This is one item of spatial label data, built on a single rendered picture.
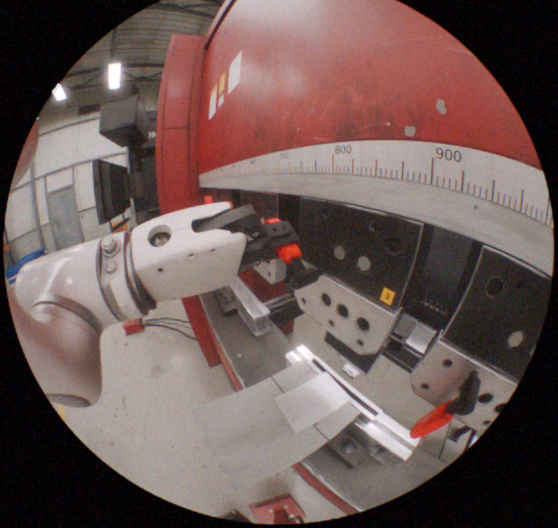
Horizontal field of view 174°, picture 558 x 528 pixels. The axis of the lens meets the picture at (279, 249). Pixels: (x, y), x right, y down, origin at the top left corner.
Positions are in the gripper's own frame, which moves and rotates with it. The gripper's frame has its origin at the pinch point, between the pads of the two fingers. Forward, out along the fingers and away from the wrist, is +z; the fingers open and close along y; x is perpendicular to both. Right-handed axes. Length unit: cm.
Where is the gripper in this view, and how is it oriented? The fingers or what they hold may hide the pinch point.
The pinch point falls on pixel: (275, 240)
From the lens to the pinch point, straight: 22.0
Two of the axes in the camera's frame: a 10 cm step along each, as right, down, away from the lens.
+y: -3.3, 5.6, 7.6
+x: 4.5, 8.0, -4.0
